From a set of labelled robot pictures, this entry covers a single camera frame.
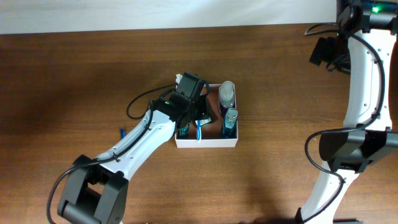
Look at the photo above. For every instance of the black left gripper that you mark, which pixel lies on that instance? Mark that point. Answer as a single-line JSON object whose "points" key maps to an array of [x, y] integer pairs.
{"points": [[203, 107]]}

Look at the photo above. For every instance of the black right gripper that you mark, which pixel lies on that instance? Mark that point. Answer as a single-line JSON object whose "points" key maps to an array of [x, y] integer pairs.
{"points": [[323, 53]]}

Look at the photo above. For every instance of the green white soap box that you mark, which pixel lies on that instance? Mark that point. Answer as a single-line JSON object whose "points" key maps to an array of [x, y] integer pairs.
{"points": [[206, 121]]}

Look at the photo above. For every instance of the green toothpaste tube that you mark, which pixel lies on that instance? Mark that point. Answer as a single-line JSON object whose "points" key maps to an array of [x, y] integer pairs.
{"points": [[183, 132]]}

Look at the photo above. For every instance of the blue white toothbrush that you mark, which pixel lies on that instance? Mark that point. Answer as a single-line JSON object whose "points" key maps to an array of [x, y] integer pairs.
{"points": [[198, 122]]}

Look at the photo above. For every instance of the purple foam soap bottle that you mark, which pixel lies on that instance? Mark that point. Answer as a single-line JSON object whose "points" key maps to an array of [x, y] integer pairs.
{"points": [[225, 97]]}

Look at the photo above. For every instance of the blue mouthwash bottle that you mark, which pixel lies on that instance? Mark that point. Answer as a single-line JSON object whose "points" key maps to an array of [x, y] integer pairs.
{"points": [[229, 123]]}

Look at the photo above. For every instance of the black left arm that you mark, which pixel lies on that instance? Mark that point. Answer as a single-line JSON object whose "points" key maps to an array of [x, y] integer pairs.
{"points": [[96, 189]]}

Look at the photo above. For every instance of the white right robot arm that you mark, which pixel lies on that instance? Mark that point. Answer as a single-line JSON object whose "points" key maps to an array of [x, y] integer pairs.
{"points": [[360, 43]]}

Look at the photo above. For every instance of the white box pink inside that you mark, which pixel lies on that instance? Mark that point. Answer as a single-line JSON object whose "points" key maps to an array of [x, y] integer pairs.
{"points": [[211, 133]]}

